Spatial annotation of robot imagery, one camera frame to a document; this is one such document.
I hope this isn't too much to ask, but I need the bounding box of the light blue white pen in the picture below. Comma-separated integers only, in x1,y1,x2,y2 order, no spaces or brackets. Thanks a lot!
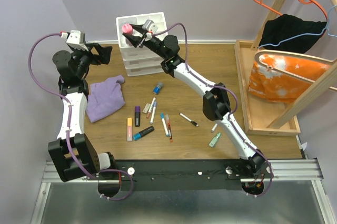
150,101,157,125

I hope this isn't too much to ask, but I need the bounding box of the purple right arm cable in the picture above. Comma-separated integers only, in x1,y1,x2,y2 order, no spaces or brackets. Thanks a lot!
150,22,275,198

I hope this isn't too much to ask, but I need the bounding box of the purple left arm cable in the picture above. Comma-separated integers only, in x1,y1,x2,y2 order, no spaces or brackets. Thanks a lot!
27,32,135,201

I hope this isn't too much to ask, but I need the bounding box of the pink cap pencil tube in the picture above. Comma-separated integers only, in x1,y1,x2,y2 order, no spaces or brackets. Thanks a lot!
122,23,134,35

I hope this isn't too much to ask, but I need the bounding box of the salmon tip white pen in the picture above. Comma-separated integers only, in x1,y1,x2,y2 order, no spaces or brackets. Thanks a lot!
146,97,156,118

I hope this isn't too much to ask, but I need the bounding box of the wooden hanger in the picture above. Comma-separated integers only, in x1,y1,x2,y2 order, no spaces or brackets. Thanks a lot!
254,50,336,84

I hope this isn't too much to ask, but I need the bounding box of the orange white tie-dye garment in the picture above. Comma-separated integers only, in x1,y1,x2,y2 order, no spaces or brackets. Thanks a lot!
247,54,332,104

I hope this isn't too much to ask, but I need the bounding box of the orange red pen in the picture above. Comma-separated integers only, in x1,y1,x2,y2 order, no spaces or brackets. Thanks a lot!
165,114,173,143

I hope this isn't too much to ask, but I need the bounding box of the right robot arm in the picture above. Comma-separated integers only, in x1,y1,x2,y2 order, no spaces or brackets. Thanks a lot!
123,24,273,178

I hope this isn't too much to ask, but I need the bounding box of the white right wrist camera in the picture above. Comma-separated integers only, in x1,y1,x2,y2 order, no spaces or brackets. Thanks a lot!
142,19,158,34

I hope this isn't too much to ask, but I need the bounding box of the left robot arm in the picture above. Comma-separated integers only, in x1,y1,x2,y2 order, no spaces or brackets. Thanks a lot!
48,43,117,182

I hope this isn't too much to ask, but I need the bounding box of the blue cap white pen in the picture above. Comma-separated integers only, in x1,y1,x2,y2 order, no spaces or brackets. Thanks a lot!
160,113,169,137

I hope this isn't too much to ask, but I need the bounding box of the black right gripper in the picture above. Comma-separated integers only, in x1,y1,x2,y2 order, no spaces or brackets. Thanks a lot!
122,24,166,60

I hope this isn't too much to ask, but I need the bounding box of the green stapler remover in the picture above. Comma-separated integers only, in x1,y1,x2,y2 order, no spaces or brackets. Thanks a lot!
209,132,222,148

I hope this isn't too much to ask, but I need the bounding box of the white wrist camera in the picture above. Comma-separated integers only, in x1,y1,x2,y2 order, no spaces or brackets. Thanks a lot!
142,19,158,34
60,30,88,51

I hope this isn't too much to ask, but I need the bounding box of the black cap white marker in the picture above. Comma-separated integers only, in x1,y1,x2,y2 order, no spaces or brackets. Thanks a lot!
180,113,199,127

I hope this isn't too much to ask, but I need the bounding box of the blue black highlighter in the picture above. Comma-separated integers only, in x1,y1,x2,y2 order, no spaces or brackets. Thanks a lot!
133,126,155,141

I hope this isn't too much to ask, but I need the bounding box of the black garment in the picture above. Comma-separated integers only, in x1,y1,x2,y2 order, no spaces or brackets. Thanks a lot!
259,13,329,54

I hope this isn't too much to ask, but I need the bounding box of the aluminium frame rail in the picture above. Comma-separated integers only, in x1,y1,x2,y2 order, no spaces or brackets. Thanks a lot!
31,159,336,223

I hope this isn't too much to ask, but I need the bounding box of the light blue wire hanger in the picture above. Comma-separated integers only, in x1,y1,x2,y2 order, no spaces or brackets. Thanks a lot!
261,4,337,48

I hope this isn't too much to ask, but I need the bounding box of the white plastic drawer organizer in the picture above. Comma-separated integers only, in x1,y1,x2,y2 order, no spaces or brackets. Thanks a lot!
116,12,167,77

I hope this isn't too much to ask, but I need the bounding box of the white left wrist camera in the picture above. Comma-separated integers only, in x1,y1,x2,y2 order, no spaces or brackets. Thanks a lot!
60,30,88,51

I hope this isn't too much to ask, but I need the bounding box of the orange pink highlighter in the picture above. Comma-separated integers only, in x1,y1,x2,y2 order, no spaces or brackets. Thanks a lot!
126,117,133,142

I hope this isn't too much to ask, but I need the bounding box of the wooden clothes rack frame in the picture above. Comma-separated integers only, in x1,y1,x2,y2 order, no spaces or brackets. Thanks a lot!
252,0,336,128

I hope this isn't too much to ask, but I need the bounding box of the purple black highlighter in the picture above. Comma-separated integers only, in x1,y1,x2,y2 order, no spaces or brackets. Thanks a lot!
134,106,141,127

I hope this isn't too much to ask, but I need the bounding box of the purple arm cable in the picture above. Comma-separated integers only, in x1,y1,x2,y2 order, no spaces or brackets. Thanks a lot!
27,32,135,201
150,22,275,198

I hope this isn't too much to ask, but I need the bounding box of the purple cloth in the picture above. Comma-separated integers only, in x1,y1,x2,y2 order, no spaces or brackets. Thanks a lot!
86,75,125,123

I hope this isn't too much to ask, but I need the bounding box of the grey white marker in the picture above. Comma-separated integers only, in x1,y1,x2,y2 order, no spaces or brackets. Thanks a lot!
211,124,218,133

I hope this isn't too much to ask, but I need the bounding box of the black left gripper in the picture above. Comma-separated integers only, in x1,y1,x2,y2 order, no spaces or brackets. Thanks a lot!
70,42,112,78

